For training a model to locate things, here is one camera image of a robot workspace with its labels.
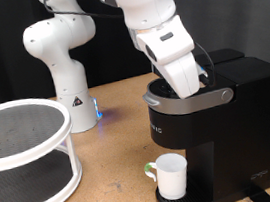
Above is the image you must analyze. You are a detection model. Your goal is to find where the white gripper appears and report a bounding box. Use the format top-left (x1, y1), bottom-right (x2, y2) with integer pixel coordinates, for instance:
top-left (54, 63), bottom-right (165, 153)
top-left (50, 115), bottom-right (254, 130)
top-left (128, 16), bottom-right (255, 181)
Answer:
top-left (144, 36), bottom-right (207, 103)

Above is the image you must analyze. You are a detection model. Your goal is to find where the silver Keurig lid handle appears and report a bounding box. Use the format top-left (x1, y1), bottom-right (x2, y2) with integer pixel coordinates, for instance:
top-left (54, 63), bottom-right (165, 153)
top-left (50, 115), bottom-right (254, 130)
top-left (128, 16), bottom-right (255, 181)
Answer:
top-left (142, 78), bottom-right (237, 121)

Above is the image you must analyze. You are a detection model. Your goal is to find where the white mug green-taped handle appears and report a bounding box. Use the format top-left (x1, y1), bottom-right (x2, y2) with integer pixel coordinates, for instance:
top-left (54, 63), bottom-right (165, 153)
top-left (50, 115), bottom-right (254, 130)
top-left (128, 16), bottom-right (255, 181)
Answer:
top-left (142, 150), bottom-right (193, 202)

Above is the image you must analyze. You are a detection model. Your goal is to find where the black Keurig coffee machine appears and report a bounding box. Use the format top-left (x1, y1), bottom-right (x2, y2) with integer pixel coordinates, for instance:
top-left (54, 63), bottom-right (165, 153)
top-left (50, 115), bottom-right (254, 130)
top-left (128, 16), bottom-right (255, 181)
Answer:
top-left (135, 42), bottom-right (270, 202)

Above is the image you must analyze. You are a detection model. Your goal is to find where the grey backdrop panel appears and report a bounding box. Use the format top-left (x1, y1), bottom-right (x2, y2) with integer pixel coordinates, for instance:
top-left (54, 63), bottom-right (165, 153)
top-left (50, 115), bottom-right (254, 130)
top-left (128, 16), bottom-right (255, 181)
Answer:
top-left (142, 0), bottom-right (270, 191)

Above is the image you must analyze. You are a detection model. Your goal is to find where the black drip tray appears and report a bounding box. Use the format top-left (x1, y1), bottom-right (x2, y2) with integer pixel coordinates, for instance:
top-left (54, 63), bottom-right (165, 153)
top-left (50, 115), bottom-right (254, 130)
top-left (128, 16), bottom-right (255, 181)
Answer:
top-left (152, 171), bottom-right (221, 202)

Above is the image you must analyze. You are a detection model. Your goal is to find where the black tape strip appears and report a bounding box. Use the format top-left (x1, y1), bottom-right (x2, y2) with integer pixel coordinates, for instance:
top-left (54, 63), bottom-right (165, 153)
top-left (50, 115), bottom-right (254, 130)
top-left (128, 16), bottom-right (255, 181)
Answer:
top-left (243, 187), bottom-right (270, 202)

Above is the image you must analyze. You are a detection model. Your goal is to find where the white two-tier turntable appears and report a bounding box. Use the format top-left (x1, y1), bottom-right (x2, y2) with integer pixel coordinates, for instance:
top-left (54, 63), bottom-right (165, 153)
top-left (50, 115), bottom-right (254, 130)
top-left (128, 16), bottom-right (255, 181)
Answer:
top-left (0, 92), bottom-right (89, 202)

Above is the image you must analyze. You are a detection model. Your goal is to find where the black backdrop curtain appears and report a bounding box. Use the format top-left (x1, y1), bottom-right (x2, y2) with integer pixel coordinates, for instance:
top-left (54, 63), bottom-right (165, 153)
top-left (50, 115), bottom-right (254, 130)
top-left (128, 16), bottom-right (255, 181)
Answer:
top-left (0, 0), bottom-right (161, 111)

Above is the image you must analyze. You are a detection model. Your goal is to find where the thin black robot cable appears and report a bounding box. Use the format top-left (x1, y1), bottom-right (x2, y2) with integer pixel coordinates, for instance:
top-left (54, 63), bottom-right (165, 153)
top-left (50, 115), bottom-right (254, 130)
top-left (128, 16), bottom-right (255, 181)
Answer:
top-left (0, 0), bottom-right (219, 118)

